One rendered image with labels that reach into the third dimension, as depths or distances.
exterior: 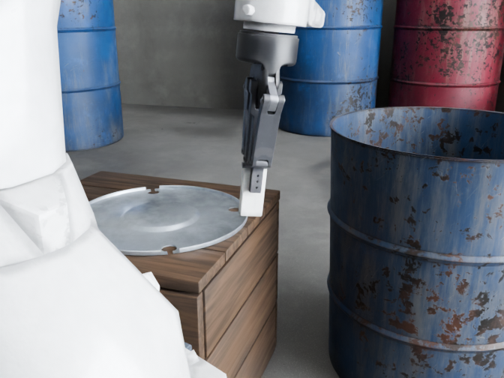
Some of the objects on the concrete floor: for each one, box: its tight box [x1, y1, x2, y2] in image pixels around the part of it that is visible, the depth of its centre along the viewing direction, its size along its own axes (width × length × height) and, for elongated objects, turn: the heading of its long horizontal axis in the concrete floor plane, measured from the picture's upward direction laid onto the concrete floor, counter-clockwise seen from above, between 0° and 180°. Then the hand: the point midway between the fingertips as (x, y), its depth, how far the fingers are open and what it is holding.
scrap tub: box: [327, 107, 504, 378], centre depth 101 cm, size 42×42×48 cm
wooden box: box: [80, 171, 280, 378], centre depth 96 cm, size 40×38×35 cm
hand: (252, 190), depth 70 cm, fingers closed
